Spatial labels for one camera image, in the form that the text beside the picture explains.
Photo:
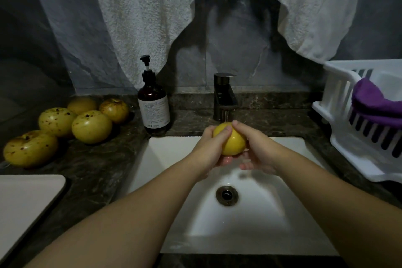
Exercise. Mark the spotted yellow apple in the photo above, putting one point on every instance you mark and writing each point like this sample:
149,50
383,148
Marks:
233,143

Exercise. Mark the metal sink drain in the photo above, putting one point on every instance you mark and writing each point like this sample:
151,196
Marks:
227,195

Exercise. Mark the person's left hand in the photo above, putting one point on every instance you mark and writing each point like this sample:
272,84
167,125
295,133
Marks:
204,150

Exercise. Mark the purple cloth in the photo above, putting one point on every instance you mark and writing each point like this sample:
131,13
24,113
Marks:
374,101

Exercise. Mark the person's right hand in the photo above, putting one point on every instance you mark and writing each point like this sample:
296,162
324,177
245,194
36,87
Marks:
261,148

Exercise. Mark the person's right forearm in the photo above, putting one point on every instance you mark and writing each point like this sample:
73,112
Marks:
339,208

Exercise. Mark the person's left forearm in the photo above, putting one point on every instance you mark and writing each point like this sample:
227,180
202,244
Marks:
107,227

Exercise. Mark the dark soap pump bottle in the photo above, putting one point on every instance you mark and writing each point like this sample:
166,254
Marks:
153,104

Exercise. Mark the white sink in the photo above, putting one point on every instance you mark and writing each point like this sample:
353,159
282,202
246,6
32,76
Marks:
251,227

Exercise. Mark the group of yellow apples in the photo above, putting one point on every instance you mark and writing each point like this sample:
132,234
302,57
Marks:
91,126

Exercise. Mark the white hanging towel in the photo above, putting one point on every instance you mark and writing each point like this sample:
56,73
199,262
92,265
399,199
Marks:
138,13

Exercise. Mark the white plastic basket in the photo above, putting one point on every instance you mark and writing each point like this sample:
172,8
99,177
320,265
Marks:
336,107

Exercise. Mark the black faucet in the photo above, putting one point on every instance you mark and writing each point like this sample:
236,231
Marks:
223,92

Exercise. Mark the beige plastic tray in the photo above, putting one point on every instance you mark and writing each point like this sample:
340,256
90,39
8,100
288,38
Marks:
25,208

